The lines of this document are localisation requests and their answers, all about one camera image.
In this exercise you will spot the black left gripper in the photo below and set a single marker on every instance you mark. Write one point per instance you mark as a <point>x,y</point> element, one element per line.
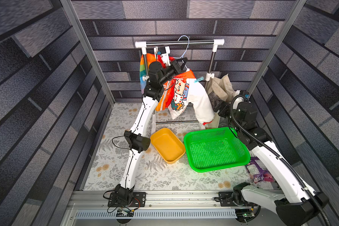
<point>175,68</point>

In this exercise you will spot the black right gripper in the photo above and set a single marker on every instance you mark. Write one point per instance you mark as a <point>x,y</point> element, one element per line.
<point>223,107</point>

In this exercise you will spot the colourful orange white kids jacket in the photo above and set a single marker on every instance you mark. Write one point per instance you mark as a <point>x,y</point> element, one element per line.
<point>184,93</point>

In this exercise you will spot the teal clothespin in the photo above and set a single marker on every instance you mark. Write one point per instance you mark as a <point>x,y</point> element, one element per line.
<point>199,80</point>

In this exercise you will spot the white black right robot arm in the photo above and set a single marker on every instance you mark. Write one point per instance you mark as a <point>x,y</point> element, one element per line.
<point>299,202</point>

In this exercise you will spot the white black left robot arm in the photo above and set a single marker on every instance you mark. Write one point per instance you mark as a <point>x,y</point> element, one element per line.
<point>123,194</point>

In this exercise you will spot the beige printed paper bag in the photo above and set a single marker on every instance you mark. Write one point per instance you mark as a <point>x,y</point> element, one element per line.
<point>221,90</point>

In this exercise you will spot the metal clothes rack white joints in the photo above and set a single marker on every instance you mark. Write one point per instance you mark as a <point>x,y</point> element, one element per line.
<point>180,43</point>

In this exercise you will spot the green plastic basket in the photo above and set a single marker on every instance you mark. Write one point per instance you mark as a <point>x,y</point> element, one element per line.
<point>215,149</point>

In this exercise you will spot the yellow plastic tray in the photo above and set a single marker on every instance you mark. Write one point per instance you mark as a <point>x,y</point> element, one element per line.
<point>168,145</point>

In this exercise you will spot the purple plastic packet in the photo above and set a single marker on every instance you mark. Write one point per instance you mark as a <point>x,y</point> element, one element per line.
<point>258,171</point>

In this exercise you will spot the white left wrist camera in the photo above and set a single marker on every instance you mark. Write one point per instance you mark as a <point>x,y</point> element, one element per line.
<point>164,53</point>

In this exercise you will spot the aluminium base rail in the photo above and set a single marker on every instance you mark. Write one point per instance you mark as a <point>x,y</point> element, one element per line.
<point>166,208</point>

